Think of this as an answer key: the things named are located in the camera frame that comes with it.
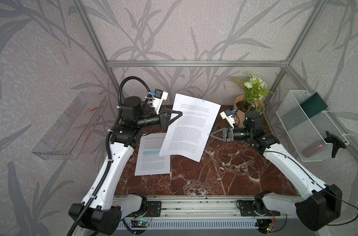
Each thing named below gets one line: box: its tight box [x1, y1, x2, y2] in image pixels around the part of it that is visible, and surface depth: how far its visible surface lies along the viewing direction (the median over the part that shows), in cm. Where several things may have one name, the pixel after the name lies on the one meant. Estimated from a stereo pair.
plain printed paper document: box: [159, 93, 222, 163], surface depth 66 cm
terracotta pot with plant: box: [231, 71, 274, 128], surface depth 96 cm
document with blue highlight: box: [134, 132, 171, 177], surface depth 91 cm
